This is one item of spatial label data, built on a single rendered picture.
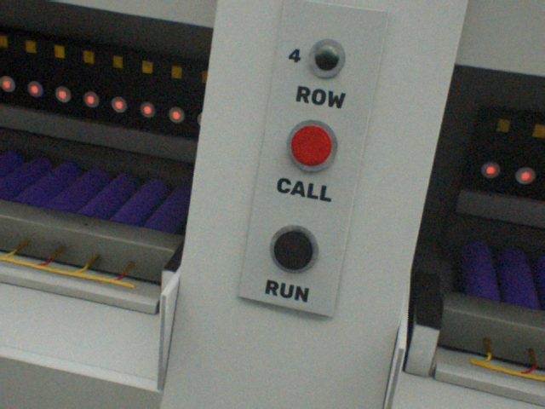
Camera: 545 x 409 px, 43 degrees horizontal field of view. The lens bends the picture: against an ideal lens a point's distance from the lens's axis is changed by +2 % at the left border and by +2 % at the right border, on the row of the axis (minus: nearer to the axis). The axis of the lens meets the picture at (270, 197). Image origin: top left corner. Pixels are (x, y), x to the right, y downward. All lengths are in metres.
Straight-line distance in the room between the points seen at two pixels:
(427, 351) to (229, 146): 0.14
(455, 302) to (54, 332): 0.20
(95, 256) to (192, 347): 0.10
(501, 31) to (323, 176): 0.09
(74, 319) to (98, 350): 0.03
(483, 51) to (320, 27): 0.06
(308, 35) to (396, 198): 0.07
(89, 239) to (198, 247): 0.11
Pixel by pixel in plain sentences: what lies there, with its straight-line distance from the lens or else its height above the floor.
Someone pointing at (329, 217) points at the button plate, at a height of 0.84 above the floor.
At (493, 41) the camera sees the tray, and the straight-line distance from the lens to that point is 0.28.
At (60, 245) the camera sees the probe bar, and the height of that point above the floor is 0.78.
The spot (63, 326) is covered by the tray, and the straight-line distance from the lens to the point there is 0.35.
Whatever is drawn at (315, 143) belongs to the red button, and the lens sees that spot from 0.26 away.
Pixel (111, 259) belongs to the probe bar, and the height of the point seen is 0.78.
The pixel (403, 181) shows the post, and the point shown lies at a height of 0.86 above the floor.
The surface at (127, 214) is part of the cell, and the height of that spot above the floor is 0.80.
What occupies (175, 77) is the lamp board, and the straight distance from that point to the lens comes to 0.46.
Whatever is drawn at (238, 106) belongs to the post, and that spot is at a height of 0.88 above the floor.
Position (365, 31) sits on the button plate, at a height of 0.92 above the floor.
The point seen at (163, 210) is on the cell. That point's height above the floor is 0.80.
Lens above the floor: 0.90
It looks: 11 degrees down
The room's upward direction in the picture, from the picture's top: 9 degrees clockwise
